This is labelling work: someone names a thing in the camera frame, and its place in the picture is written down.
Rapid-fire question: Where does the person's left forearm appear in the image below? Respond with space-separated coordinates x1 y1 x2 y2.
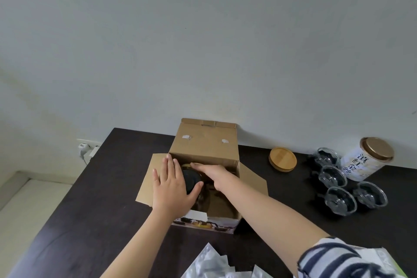
100 208 189 278

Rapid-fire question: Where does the white wall socket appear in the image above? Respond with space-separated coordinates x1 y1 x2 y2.
77 139 102 150

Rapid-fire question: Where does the person's left hand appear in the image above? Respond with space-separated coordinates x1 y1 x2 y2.
151 154 204 222

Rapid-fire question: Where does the glass cup with black handle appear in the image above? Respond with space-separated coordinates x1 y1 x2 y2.
314 186 358 216
311 165 348 189
351 181 389 209
308 146 342 168

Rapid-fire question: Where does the glass teapot with black lid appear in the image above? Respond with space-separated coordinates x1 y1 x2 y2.
181 165 212 213

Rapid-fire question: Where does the person's right forearm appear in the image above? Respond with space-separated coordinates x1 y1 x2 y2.
221 175 331 277

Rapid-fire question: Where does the person's right hand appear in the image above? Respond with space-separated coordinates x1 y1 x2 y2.
190 162 238 192

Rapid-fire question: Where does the red cardboard tea set box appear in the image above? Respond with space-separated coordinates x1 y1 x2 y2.
135 118 269 235

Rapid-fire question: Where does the pile of silver foil packets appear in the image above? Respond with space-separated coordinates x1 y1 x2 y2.
181 242 274 278

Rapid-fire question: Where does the white tea tin gold lid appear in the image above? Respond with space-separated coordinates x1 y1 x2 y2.
340 137 395 182

